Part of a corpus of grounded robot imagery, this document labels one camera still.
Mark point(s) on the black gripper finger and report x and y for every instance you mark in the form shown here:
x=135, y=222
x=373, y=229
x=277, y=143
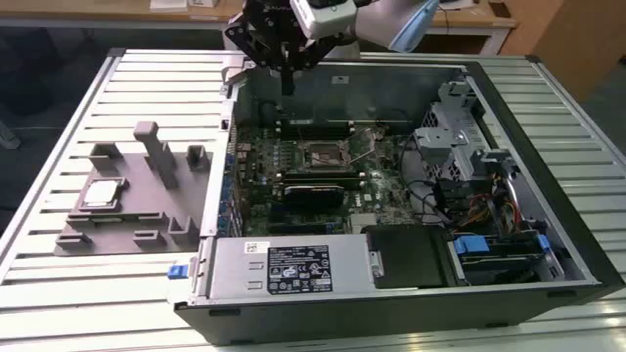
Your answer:
x=239, y=33
x=313, y=58

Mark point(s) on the silver CPU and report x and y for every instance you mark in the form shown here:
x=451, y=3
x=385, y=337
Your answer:
x=102, y=192

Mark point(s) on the CPU socket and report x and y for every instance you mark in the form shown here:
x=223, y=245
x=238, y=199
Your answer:
x=325, y=155

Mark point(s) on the white paper box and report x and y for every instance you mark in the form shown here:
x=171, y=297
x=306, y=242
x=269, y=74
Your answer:
x=169, y=3
x=203, y=3

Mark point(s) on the wooden desk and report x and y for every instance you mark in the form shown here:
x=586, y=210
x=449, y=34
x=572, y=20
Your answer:
x=147, y=14

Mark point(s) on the silver drive cage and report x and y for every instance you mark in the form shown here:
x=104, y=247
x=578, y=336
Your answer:
x=439, y=146

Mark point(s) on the black graphics card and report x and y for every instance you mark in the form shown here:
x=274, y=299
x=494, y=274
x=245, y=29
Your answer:
x=313, y=199

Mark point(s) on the green motherboard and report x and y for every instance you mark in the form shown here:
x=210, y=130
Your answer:
x=391, y=190

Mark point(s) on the small silver heatsink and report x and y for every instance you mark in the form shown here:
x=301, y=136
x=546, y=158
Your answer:
x=366, y=219

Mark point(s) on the blue expansion slot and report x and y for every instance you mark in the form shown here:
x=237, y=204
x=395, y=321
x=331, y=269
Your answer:
x=330, y=227

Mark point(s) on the black expansion slot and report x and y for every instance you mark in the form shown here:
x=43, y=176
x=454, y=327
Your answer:
x=294, y=230

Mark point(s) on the grey parts rack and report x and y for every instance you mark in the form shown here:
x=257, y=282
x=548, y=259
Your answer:
x=142, y=209

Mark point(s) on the wooden cabinet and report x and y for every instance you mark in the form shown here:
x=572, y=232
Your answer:
x=577, y=36

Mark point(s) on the grey metal foot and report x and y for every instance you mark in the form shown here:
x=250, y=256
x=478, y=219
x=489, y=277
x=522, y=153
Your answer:
x=7, y=137

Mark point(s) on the black plastic shroud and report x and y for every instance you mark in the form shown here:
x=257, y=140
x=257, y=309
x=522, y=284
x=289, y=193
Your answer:
x=406, y=256

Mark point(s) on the blue disk carrier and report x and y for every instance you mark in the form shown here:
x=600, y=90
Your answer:
x=469, y=245

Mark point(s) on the silver power supply unit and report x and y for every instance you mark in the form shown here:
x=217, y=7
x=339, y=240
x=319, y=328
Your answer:
x=230, y=271

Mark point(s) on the blue plastic latch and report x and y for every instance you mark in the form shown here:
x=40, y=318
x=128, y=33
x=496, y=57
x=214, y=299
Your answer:
x=177, y=272

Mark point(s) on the blue plastic tab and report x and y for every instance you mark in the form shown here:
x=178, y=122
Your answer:
x=542, y=243

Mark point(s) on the black open PC case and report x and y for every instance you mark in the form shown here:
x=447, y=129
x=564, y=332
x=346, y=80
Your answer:
x=342, y=322

